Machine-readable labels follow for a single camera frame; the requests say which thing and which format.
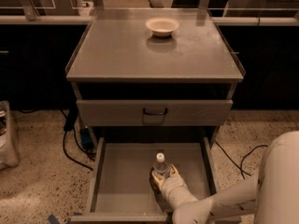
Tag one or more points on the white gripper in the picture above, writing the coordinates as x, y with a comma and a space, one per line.
172, 183

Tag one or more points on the clear plastic water bottle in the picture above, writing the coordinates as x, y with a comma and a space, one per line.
161, 167

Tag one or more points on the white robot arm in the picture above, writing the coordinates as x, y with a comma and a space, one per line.
271, 194

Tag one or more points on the open grey middle drawer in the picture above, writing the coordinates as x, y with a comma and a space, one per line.
121, 191

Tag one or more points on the grey drawer cabinet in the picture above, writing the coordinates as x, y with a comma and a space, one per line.
119, 58

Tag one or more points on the closed grey top drawer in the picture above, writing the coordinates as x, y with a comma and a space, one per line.
129, 112

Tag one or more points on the blue power adapter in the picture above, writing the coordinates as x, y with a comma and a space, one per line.
85, 137

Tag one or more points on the blue tape piece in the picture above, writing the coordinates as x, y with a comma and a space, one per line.
52, 219

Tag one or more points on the white paper bowl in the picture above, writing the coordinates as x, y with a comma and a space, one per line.
162, 26

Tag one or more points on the black drawer handle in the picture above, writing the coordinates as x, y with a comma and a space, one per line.
154, 112

